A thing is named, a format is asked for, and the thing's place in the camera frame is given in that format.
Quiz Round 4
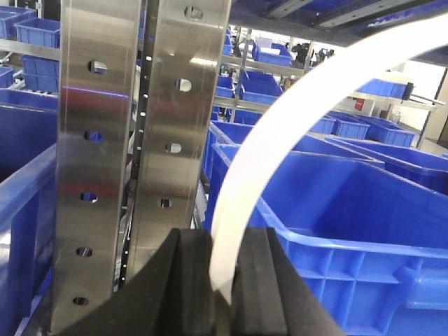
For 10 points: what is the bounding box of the steel perforated rack post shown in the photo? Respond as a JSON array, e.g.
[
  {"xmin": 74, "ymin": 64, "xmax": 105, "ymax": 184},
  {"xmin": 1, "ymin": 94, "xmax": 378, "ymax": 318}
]
[{"xmin": 50, "ymin": 1, "xmax": 141, "ymax": 335}]

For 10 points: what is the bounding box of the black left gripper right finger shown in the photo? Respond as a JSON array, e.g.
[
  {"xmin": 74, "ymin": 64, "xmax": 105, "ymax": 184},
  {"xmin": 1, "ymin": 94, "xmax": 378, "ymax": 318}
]
[{"xmin": 230, "ymin": 227, "xmax": 345, "ymax": 335}]

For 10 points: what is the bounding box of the left blue plastic bin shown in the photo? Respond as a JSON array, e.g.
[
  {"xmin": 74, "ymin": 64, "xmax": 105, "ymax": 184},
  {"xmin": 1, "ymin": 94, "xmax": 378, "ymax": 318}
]
[{"xmin": 1, "ymin": 89, "xmax": 58, "ymax": 335}]

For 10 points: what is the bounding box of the white curved PVC pipe clamp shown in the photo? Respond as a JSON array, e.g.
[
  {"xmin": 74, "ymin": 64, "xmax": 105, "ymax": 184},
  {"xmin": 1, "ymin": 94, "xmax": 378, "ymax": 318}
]
[{"xmin": 209, "ymin": 14, "xmax": 447, "ymax": 302}]

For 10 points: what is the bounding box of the near blue plastic bin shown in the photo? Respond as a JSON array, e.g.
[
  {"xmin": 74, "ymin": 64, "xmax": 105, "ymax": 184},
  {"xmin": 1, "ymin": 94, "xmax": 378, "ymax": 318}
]
[{"xmin": 204, "ymin": 142, "xmax": 448, "ymax": 336}]

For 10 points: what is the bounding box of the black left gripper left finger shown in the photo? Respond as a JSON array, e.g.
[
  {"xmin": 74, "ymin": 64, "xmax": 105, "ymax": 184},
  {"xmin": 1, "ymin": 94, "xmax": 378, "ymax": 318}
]
[{"xmin": 61, "ymin": 229, "xmax": 216, "ymax": 335}]

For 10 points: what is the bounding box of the blue plastic bin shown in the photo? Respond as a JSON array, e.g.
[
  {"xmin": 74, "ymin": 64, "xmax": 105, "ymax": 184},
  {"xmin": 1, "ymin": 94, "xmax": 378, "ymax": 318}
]
[
  {"xmin": 1, "ymin": 89, "xmax": 58, "ymax": 335},
  {"xmin": 204, "ymin": 142, "xmax": 448, "ymax": 336}
]

